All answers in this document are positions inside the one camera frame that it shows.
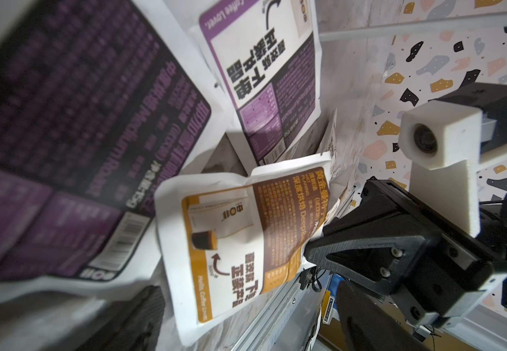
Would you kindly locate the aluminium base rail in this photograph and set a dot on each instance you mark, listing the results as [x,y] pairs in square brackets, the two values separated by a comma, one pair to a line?
[291,320]

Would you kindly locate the purple coffee bag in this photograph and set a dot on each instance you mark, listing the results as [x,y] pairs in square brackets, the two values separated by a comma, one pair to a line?
[101,102]
[267,56]

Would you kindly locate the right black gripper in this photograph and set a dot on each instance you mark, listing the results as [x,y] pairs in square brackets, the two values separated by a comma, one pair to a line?
[394,245]

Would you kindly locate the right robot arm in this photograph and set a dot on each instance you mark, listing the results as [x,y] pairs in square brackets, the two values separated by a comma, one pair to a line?
[395,245]

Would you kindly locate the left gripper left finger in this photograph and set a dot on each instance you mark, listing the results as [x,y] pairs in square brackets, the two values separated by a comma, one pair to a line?
[128,325]

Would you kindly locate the purple coffee bag left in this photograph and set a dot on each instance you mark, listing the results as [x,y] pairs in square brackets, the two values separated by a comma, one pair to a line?
[101,102]

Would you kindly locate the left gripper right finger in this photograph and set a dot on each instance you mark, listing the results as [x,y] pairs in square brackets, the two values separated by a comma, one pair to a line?
[366,326]

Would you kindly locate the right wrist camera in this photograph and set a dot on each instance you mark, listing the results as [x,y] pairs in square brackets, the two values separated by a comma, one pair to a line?
[449,140]

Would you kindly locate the purple coffee bag middle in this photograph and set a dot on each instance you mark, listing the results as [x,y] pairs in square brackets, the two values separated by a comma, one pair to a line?
[267,56]

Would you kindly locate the brown coffee bag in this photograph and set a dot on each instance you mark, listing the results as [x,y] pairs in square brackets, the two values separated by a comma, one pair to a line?
[226,239]

